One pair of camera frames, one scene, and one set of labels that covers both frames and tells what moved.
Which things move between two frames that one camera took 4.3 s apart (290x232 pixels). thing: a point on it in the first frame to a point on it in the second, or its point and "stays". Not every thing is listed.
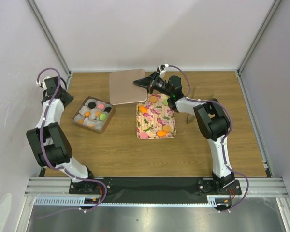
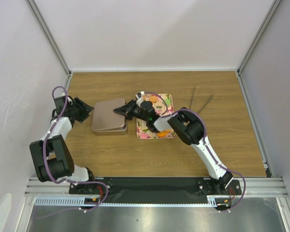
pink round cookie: x=143 y=135 stays
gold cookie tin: x=94 y=114 to x=116 y=131
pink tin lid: x=123 y=90 to x=104 y=117
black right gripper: x=149 y=82 to x=127 y=109
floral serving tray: x=155 y=119 stays
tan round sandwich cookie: x=152 y=99 stays
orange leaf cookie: x=161 y=133 stays
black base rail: x=112 y=191 stays
